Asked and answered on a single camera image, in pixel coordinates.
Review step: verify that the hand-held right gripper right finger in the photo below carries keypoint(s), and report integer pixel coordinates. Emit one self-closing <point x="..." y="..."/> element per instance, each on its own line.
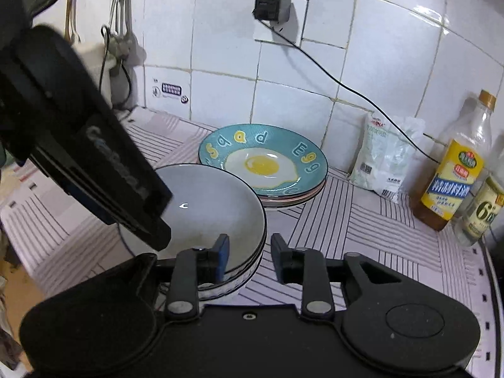
<point x="278" y="260"/>

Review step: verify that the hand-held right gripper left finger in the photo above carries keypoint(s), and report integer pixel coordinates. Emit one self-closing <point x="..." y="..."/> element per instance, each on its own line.
<point x="223" y="258"/>

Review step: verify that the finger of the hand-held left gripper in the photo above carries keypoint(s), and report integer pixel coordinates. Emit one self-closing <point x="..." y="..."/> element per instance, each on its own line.
<point x="141" y="224"/>

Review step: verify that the white ribbed bowl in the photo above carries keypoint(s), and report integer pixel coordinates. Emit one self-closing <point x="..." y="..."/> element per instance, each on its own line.
<point x="232" y="283"/>
<point x="212" y="208"/>

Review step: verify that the bunny print plate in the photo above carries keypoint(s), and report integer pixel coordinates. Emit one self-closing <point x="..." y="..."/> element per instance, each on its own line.
<point x="293" y="200"/>

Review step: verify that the teal egg print plate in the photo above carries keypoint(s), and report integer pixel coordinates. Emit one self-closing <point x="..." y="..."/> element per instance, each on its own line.
<point x="260" y="163"/>

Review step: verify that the white kitchen appliance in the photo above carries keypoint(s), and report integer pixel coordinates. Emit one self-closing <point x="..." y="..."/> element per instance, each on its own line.
<point x="118" y="82"/>

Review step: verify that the striped table mat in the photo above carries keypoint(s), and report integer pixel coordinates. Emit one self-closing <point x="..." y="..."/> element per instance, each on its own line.
<point x="354" y="224"/>

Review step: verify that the hanging wooden utensil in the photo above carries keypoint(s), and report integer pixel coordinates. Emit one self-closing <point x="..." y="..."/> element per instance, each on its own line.
<point x="73" y="15"/>

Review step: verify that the hanging metal utensil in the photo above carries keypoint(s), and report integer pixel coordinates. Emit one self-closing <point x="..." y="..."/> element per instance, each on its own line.
<point x="122" y="4"/>

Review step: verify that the white salt bag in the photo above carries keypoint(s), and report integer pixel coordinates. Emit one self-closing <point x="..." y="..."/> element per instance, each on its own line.
<point x="378" y="161"/>

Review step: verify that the yellow label oil bottle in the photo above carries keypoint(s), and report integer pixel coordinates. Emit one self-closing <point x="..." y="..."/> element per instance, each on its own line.
<point x="449" y="181"/>

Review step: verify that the clear vinegar bottle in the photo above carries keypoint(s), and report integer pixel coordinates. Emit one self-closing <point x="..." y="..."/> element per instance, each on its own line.
<point x="482" y="212"/>

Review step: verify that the black power adapter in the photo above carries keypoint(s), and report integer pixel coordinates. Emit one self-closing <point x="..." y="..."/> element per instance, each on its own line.
<point x="271" y="8"/>

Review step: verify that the wall sticker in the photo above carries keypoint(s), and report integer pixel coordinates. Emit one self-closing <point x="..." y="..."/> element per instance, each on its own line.
<point x="170" y="91"/>

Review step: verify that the white wall socket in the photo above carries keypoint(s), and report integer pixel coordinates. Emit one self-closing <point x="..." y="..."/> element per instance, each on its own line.
<point x="291" y="27"/>

